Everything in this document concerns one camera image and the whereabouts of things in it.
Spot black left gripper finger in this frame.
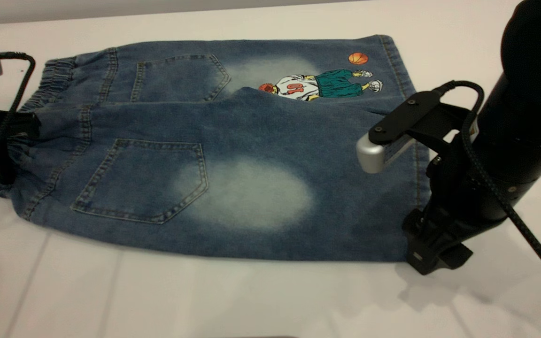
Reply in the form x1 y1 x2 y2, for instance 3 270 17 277
12 112 42 140

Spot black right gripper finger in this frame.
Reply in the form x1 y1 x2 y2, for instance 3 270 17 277
407 244 443 276
440 241 473 270

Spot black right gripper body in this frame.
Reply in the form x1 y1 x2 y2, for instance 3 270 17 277
401 134 487 258

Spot blue denim shorts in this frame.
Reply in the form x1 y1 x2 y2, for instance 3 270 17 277
0 34 434 262

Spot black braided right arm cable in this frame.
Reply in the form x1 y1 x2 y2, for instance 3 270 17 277
439 80 541 299

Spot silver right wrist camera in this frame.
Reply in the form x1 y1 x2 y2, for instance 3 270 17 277
356 131 417 175

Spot black right camera mount bracket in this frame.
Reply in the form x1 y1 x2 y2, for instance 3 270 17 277
368 89 470 146

